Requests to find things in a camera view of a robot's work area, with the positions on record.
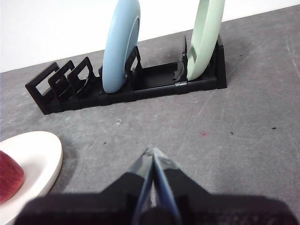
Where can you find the black plate rack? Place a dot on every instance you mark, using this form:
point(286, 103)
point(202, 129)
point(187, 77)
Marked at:
point(152, 82)

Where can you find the cream yellow plate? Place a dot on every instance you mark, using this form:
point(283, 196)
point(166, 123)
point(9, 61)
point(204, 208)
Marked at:
point(35, 152)

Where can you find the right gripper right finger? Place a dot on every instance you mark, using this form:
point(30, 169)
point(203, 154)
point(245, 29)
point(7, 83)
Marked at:
point(171, 180)

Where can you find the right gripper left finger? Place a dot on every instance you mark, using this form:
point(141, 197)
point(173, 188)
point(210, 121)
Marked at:
point(138, 180)

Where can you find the blue plate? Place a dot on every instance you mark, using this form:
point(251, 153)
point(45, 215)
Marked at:
point(114, 58)

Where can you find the green plate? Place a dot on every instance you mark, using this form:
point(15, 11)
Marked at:
point(201, 47)

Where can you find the red apple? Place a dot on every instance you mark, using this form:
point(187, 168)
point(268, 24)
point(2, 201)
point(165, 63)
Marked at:
point(9, 178)

